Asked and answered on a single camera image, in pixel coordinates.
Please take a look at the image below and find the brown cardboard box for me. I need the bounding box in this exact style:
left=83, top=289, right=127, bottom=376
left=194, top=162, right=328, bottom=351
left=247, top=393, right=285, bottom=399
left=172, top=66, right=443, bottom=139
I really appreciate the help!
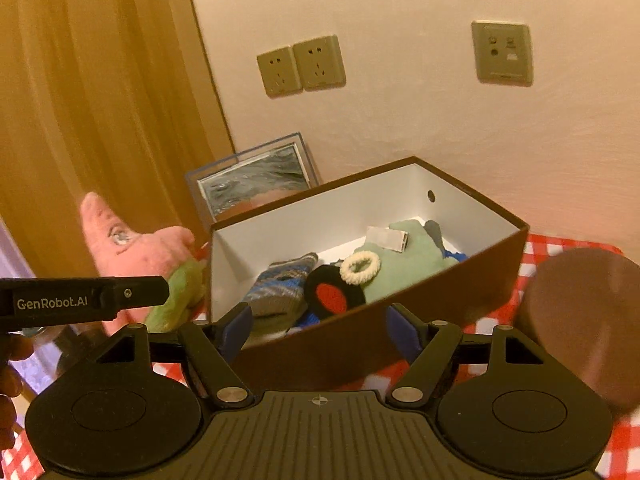
left=207, top=156, right=530, bottom=396

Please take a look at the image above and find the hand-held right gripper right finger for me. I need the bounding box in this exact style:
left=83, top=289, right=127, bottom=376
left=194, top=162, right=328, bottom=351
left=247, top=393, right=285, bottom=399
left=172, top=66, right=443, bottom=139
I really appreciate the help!
left=385, top=303, right=563, bottom=408

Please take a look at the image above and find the red white checked tablecloth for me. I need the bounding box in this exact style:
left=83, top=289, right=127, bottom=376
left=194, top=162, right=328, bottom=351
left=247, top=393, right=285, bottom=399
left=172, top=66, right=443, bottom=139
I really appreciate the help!
left=0, top=232, right=640, bottom=480

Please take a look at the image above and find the wooden door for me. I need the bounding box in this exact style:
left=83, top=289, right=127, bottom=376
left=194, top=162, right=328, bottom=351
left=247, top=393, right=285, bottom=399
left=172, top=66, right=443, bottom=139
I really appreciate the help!
left=0, top=0, right=236, bottom=281

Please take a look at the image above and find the person's left hand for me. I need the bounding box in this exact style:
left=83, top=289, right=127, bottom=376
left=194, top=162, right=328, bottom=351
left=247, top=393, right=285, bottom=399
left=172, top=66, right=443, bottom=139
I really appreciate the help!
left=0, top=332, right=35, bottom=453

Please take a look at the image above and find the striped knit sock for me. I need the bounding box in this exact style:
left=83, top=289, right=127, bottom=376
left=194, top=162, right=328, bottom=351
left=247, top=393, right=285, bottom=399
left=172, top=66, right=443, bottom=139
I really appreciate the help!
left=240, top=252, right=320, bottom=333

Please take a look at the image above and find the green cloth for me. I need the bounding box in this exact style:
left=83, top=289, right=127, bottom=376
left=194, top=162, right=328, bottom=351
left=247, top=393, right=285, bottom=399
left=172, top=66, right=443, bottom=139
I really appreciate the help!
left=352, top=219, right=461, bottom=303

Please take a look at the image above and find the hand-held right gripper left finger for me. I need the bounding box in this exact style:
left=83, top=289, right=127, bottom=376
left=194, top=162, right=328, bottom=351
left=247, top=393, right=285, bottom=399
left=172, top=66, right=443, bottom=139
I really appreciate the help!
left=75, top=304, right=253, bottom=408

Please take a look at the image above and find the brown metal canister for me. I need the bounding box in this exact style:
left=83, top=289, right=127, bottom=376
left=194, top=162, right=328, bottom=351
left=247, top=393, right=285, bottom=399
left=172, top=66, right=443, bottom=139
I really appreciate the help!
left=515, top=247, right=640, bottom=413

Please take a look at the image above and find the beige wall power socket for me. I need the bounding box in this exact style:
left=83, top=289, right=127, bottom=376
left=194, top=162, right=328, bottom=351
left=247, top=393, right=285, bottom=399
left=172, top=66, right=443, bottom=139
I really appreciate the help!
left=256, top=46, right=305, bottom=98
left=292, top=35, right=347, bottom=92

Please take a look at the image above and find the pink starfish plush toy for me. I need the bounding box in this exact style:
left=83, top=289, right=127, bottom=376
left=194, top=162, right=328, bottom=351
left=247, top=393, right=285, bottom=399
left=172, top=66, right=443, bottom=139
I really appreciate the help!
left=80, top=192, right=208, bottom=336

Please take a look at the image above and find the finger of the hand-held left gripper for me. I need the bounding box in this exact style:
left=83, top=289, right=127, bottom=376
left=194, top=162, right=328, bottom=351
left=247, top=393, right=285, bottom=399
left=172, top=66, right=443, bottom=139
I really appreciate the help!
left=112, top=276, right=170, bottom=319

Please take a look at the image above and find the cream hair scrunchie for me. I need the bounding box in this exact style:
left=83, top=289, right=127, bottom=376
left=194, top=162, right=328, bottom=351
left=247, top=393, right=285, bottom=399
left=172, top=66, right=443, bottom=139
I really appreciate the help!
left=340, top=252, right=382, bottom=282

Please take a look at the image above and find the framed picture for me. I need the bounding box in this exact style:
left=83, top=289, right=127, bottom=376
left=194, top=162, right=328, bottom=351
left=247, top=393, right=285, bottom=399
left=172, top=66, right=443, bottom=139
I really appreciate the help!
left=185, top=131, right=321, bottom=233

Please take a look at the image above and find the beige wall data socket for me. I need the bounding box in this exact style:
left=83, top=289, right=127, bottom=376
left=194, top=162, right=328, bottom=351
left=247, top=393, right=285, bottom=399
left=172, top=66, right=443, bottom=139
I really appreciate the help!
left=471, top=20, right=533, bottom=87

